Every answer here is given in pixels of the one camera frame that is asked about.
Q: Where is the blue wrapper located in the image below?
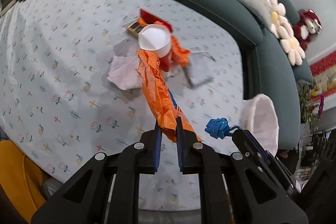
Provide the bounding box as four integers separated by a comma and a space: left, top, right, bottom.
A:
205, 118, 241, 139

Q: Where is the orange plastic snack wrapper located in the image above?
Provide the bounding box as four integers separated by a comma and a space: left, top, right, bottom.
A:
135, 17, 202, 143

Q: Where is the grey drawstring pouch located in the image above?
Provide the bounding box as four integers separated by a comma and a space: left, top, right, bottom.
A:
184, 47, 216, 88

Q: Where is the white paper towel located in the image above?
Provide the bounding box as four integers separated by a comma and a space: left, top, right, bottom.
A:
107, 55, 142, 91

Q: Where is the white red paper cup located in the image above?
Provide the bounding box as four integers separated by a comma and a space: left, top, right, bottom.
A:
138, 24, 172, 58

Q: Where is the white lined trash bin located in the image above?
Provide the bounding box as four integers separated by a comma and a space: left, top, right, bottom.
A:
239, 94, 279, 156

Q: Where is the potted green plant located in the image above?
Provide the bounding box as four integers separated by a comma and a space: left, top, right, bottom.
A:
298, 83, 325, 124

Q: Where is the dark green sectional sofa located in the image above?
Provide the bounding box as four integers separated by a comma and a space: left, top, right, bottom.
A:
176, 0, 313, 150

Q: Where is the red gold cigarette box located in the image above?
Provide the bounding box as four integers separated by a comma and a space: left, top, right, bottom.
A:
126, 9, 158, 37

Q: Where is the yellow stool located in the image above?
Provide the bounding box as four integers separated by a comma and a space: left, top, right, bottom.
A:
1, 140, 48, 223

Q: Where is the white daisy pillow lower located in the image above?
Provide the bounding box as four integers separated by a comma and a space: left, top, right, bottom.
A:
279, 28, 305, 66

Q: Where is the white daisy pillow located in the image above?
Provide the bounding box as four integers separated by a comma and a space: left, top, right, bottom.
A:
268, 0, 294, 40
279, 28, 305, 66

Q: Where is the white daisy pillow upper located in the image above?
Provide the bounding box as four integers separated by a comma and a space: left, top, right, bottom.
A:
268, 0, 294, 40

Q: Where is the grey cushion right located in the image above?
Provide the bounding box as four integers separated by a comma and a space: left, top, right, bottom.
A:
237, 0, 272, 28

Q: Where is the red white plush monkey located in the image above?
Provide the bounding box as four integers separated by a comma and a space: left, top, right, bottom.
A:
293, 9, 322, 51

